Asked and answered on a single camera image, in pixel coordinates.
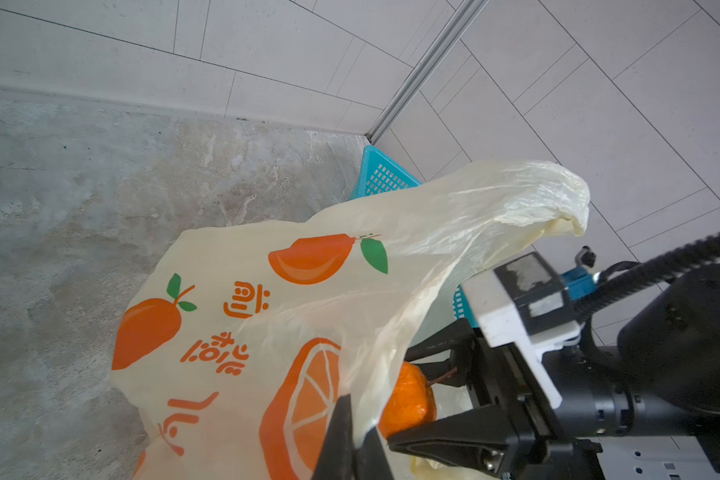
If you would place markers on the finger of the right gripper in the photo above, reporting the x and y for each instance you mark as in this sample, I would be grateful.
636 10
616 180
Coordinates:
446 357
487 439

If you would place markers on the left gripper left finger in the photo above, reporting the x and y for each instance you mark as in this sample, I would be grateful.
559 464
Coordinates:
336 459

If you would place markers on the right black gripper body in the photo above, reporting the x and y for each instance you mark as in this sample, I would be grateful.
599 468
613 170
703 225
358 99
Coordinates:
560 443

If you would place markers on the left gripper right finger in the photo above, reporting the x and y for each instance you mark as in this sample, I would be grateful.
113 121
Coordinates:
370 459

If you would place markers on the orange tangerine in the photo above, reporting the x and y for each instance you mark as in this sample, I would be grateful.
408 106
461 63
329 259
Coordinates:
413 402

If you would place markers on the cream plastic bag orange print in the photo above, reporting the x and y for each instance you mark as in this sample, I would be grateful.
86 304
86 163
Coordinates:
237 347

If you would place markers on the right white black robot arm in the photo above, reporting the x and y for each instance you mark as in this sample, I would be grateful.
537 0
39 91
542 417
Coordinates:
550 374

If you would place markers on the teal plastic basket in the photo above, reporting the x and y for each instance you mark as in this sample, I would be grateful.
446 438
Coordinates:
468 222

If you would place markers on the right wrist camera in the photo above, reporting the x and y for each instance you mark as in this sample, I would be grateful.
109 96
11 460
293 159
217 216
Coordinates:
524 303

